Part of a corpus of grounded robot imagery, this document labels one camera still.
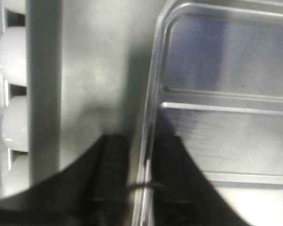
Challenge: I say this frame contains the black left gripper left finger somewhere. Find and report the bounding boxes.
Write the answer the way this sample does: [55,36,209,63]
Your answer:
[0,135,129,226]

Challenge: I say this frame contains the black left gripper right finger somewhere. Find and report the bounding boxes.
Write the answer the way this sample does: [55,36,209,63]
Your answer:
[151,116,248,226]

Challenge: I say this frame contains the silver metal tray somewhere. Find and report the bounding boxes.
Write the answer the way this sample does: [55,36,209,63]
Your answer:
[28,0,283,226]

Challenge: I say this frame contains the left-centre white roller track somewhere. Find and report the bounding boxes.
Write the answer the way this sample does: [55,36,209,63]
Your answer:
[0,1,28,197]

